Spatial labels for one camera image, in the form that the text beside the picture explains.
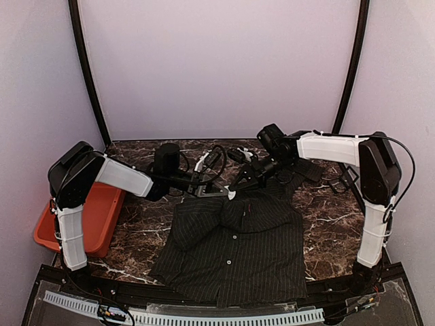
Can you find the orange plastic bin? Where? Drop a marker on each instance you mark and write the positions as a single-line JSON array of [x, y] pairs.
[[100, 216]]

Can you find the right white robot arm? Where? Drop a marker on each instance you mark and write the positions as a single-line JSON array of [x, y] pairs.
[[373, 168]]

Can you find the black brooch stand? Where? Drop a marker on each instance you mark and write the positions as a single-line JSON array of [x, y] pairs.
[[344, 182]]

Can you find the black pinstriped shirt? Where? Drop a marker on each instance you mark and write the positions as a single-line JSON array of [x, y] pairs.
[[257, 235]]

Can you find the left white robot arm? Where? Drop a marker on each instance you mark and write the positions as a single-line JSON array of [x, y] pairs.
[[72, 176]]

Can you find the black front rail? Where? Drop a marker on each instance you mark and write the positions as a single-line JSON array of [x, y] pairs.
[[323, 293]]

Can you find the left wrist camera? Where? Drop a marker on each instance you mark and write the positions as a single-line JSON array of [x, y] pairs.
[[167, 159]]

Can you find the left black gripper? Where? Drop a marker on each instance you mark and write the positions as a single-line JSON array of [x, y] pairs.
[[201, 188]]

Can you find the white slotted cable duct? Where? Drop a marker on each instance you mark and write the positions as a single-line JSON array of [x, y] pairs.
[[161, 316]]

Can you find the left black frame post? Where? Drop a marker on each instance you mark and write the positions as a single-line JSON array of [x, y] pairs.
[[82, 54]]

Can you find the black frame post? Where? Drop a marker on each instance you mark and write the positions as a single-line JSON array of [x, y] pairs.
[[353, 65], [82, 54]]

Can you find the right black frame post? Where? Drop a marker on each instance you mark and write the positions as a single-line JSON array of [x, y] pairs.
[[353, 65]]

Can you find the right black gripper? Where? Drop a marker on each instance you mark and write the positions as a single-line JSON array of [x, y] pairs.
[[255, 175]]

